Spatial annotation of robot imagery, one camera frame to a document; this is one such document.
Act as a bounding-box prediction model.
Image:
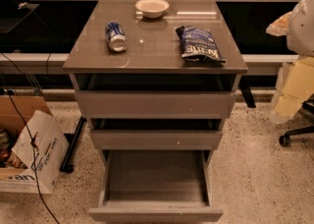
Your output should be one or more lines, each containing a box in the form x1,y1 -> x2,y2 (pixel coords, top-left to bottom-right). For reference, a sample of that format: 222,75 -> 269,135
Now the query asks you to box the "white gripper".
266,12 -> 314,124

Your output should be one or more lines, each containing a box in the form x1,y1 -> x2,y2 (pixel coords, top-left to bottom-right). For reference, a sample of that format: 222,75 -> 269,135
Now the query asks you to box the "blue chip bag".
176,26 -> 226,63

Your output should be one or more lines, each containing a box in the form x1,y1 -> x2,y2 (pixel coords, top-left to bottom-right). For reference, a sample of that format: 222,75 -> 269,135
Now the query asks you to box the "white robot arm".
266,0 -> 314,124

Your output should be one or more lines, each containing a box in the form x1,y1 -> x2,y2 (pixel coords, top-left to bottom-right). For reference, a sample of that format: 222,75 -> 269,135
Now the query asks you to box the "grey drawer cabinet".
62,0 -> 249,152

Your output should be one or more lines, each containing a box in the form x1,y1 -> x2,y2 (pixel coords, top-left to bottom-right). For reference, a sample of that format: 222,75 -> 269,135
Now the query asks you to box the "grey bottom drawer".
88,149 -> 224,223

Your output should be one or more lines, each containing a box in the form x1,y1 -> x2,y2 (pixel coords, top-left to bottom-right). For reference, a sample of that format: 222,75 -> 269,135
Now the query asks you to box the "grey drawer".
75,90 -> 236,119
90,119 -> 222,150
88,149 -> 224,223

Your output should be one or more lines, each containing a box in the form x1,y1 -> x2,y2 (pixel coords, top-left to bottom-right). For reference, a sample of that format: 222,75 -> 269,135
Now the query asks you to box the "grey middle drawer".
90,119 -> 222,150

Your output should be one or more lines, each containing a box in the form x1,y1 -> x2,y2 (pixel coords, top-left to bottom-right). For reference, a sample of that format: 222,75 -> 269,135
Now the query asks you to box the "grey top drawer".
75,90 -> 236,119

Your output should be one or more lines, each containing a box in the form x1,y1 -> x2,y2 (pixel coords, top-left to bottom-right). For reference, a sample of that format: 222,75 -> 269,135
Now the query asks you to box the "black office chair base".
278,100 -> 314,147

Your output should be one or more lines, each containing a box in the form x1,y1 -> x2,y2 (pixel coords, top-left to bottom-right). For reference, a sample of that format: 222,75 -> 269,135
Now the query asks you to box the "white ceramic bowl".
135,0 -> 170,19

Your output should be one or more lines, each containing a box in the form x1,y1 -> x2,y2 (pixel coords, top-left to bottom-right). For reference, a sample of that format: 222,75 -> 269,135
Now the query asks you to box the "blue white soda can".
105,22 -> 127,52

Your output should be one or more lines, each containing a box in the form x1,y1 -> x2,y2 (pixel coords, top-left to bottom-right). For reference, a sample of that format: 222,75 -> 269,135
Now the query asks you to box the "black table leg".
60,117 -> 86,173

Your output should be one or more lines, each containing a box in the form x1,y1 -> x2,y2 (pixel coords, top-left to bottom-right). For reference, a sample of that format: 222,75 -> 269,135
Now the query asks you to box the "cardboard box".
0,95 -> 69,194

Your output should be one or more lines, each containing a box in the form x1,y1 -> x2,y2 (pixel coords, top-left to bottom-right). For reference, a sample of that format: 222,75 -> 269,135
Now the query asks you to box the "black cable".
0,52 -> 62,224

